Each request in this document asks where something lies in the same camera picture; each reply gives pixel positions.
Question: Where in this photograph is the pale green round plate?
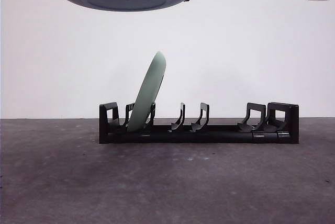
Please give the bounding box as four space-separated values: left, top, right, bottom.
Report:
127 51 168 132

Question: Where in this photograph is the black plate rack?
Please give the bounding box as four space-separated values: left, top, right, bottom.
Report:
98 102 300 145

